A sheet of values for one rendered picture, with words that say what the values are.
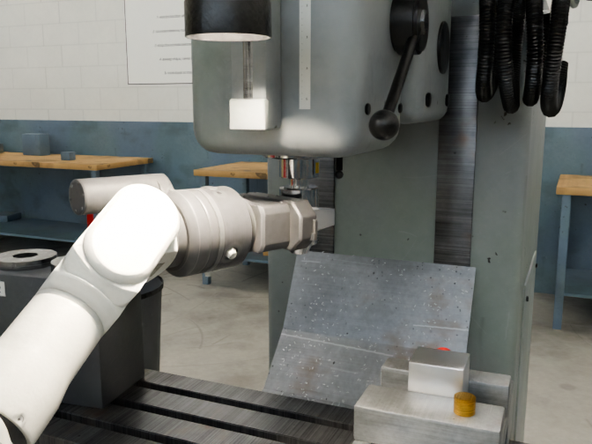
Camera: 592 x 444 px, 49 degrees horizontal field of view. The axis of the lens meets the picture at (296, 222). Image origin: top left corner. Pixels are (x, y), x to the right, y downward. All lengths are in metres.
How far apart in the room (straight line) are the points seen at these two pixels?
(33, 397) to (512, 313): 0.81
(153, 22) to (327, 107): 5.43
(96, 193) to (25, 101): 6.41
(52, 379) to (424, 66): 0.56
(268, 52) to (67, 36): 6.05
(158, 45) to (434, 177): 5.05
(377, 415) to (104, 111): 5.81
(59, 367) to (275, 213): 0.28
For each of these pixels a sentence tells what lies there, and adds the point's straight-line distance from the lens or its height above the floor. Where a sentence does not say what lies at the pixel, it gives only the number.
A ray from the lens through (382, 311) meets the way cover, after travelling 1.12.
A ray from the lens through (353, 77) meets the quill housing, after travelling 0.65.
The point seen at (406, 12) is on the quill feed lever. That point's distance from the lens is 0.74.
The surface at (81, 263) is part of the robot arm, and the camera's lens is 0.55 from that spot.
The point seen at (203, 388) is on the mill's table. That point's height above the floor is 0.94.
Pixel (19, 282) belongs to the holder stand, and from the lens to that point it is 1.00.
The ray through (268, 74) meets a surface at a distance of 0.64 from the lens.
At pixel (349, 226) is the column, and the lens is 1.15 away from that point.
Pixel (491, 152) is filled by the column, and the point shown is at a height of 1.29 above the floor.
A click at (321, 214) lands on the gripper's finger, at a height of 1.24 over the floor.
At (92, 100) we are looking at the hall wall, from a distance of 6.47.
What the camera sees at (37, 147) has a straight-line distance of 6.50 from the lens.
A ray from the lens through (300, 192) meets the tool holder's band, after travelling 0.75.
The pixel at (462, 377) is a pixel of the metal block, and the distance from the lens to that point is 0.74.
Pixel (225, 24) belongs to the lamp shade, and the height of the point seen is 1.43.
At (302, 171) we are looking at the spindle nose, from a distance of 0.74.
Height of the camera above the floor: 1.37
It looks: 10 degrees down
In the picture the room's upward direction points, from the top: straight up
